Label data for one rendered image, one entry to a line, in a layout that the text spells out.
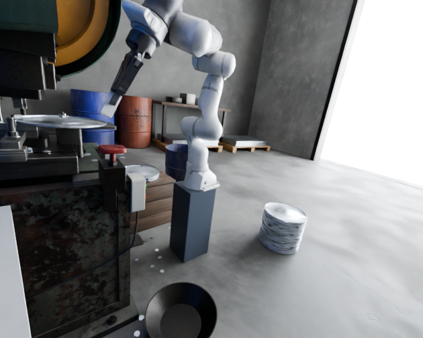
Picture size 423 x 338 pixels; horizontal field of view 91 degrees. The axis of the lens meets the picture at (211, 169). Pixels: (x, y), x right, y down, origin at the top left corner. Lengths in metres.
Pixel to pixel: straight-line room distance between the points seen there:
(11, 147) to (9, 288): 0.39
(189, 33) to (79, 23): 0.77
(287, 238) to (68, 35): 1.66
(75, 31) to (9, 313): 1.15
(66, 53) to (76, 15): 0.19
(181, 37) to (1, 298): 0.89
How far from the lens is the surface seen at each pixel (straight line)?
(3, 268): 0.85
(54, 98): 4.28
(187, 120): 1.14
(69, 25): 1.37
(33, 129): 0.91
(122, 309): 1.14
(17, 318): 0.92
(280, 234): 1.51
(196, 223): 1.23
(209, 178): 1.19
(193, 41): 0.70
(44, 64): 0.92
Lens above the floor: 0.91
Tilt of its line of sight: 17 degrees down
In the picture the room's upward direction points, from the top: 7 degrees clockwise
